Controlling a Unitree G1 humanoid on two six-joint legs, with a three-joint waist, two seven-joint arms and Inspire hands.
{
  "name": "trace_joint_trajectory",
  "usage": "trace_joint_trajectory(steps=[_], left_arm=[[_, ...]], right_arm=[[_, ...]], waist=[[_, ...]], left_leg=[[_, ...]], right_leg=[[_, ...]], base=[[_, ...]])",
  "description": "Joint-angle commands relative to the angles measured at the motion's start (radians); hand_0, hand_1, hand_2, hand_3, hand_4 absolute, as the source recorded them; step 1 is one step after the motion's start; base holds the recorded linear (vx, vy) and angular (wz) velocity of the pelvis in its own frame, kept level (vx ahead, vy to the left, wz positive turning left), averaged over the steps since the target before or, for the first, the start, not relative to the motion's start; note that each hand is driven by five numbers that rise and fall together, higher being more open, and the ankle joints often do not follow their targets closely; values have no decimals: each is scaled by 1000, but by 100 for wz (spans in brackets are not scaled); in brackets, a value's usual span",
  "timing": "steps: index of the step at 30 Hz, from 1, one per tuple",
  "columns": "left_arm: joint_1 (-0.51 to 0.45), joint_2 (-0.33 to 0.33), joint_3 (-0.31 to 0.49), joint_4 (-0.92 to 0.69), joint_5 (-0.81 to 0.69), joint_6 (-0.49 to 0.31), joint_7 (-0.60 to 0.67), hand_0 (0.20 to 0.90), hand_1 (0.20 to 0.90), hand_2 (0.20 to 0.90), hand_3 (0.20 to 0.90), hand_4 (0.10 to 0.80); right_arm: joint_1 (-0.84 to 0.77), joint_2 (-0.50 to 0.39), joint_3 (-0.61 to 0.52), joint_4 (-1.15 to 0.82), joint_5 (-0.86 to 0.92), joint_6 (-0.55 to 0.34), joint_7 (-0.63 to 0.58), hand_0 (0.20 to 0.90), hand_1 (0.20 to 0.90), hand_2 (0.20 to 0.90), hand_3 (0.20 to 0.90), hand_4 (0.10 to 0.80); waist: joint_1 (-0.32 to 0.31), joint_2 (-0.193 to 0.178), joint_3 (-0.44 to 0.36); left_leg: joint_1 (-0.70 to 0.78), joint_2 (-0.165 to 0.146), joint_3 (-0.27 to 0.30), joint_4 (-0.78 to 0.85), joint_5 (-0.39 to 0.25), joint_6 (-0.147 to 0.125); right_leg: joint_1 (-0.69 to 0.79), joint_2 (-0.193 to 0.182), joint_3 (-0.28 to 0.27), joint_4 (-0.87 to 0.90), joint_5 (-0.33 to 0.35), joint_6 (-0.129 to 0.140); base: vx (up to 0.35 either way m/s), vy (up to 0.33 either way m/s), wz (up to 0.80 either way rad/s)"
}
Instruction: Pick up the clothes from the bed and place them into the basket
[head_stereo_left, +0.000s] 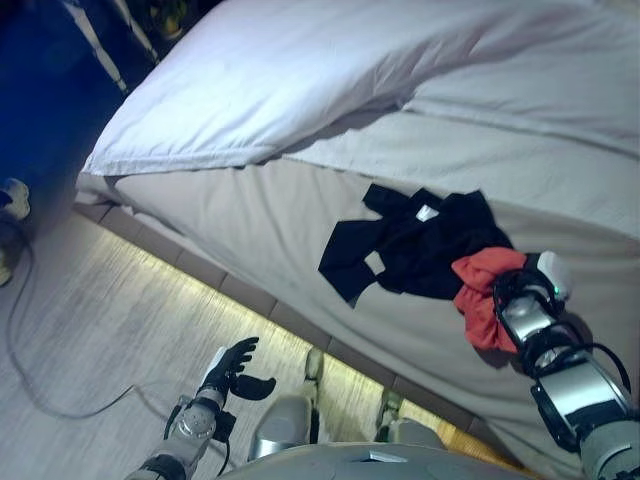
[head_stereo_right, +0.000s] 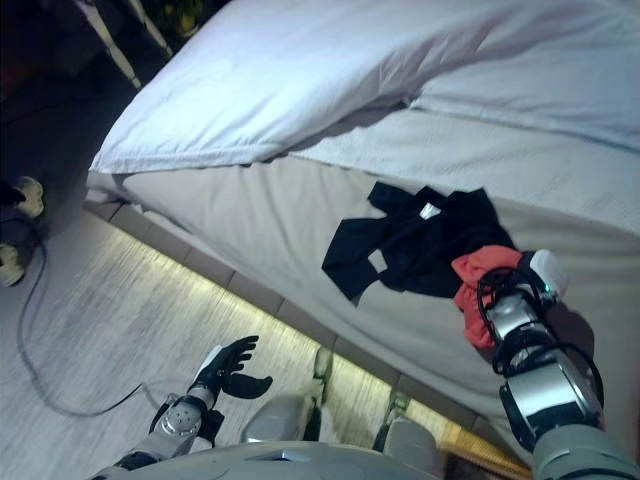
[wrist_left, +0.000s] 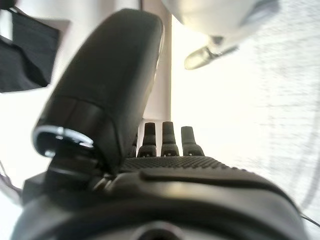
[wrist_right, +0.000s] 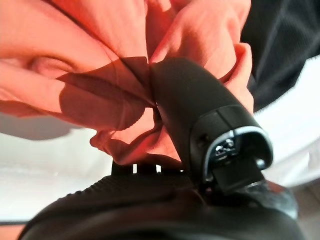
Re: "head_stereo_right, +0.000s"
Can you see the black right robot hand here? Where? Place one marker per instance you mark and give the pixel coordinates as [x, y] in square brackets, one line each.
[550, 270]

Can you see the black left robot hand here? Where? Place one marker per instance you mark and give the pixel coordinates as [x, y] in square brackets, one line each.
[225, 365]

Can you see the red garment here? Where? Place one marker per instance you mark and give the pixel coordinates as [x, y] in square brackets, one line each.
[472, 280]

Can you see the black garment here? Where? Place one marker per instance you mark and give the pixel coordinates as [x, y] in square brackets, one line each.
[410, 250]

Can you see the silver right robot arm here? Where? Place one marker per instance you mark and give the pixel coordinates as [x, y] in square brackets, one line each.
[555, 395]

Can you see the white textured bed sheet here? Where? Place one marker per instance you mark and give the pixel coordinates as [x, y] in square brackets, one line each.
[475, 150]

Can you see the bed with grey cover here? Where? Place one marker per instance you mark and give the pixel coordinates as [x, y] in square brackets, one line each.
[250, 215]

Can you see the silver left robot leg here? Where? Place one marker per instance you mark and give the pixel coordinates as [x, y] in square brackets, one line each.
[280, 415]

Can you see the silver robot leg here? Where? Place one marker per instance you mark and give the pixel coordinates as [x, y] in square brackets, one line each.
[410, 440]
[280, 415]

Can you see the grey robot torso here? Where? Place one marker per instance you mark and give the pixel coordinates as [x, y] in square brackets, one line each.
[280, 462]

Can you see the grey striped rug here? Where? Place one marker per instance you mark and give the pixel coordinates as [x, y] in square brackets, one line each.
[125, 310]

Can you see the silver right robot leg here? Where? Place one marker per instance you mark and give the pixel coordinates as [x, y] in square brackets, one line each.
[410, 440]

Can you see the white sneaker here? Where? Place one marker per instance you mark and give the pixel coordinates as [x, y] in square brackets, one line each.
[31, 197]
[11, 265]

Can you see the white duvet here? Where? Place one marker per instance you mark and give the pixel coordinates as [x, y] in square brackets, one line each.
[300, 70]

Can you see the white furniture legs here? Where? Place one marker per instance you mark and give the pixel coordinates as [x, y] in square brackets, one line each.
[117, 50]

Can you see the yellow green plant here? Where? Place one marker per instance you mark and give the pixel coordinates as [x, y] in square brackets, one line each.
[185, 15]

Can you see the beige upholstered bed frame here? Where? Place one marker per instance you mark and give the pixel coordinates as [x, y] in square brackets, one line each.
[210, 260]

